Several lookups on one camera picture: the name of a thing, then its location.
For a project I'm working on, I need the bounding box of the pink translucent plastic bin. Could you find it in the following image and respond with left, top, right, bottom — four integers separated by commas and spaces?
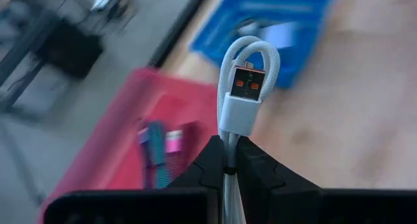
37, 66, 220, 224

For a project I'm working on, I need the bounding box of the white braided usb cable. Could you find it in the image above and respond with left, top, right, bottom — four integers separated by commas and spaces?
216, 35, 281, 224

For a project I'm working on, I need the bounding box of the blue plastic basket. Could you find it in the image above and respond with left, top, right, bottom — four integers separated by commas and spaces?
190, 0, 336, 90

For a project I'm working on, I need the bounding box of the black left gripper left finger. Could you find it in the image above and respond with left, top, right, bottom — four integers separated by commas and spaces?
167, 135, 226, 224

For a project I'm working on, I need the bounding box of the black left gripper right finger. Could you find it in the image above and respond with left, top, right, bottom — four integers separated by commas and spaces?
235, 135, 322, 224

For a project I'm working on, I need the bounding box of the small lavender cube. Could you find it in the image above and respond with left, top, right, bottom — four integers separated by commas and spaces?
259, 21, 302, 51

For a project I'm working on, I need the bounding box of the black workstation cart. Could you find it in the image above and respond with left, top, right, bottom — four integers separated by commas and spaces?
0, 0, 138, 118

